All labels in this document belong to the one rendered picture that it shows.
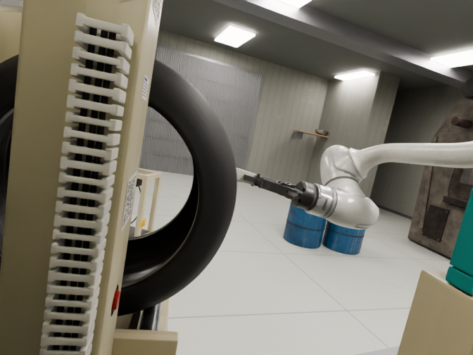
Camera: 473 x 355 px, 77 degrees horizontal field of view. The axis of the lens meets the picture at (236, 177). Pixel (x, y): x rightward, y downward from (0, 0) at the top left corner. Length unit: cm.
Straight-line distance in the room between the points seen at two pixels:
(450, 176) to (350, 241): 246
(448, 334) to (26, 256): 43
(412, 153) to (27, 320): 87
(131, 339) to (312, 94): 974
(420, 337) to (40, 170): 40
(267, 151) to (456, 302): 920
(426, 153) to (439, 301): 67
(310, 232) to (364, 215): 344
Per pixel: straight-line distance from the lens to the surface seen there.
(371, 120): 870
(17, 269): 46
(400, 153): 93
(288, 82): 969
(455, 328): 25
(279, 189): 78
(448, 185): 631
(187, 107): 59
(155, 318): 74
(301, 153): 999
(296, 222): 430
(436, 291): 26
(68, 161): 36
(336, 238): 457
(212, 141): 60
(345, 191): 89
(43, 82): 41
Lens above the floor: 134
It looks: 8 degrees down
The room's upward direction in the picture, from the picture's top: 11 degrees clockwise
